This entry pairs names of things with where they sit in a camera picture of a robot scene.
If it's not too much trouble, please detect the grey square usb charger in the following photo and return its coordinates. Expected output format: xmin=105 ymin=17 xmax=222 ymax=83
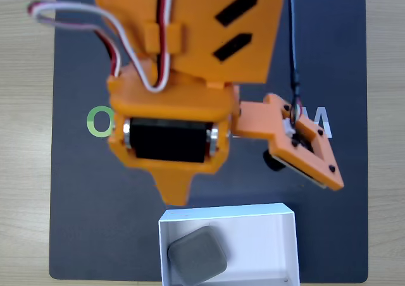
xmin=167 ymin=225 xmax=228 ymax=286

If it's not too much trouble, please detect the white cardboard box bin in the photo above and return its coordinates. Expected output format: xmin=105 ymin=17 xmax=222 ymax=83
xmin=158 ymin=202 xmax=301 ymax=286

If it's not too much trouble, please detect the dark mat with WOWROBO print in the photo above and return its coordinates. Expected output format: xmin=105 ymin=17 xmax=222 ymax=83
xmin=48 ymin=0 xmax=370 ymax=283

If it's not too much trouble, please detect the orange gripper camera mount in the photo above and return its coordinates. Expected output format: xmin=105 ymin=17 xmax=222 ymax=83
xmin=232 ymin=92 xmax=345 ymax=192

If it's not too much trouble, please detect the red white black servo cable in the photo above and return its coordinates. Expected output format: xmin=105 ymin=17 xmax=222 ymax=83
xmin=27 ymin=0 xmax=178 ymax=94

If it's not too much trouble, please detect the black camera cable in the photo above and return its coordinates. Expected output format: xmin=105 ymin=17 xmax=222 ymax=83
xmin=286 ymin=0 xmax=305 ymax=132

